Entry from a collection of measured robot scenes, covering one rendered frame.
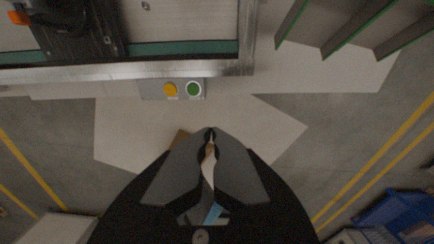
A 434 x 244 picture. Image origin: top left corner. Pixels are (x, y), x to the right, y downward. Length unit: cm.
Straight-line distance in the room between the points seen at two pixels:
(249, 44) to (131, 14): 34
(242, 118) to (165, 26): 42
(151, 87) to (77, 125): 201
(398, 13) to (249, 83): 35
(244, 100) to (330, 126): 176
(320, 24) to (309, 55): 21
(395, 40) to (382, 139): 253
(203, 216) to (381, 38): 69
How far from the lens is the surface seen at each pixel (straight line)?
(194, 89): 38
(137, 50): 45
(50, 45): 59
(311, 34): 40
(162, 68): 42
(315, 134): 211
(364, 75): 76
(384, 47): 53
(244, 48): 39
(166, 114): 57
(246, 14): 40
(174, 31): 45
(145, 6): 46
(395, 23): 51
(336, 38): 42
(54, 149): 303
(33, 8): 47
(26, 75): 72
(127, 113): 65
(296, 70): 57
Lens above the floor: 134
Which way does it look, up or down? 62 degrees down
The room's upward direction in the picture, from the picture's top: 179 degrees clockwise
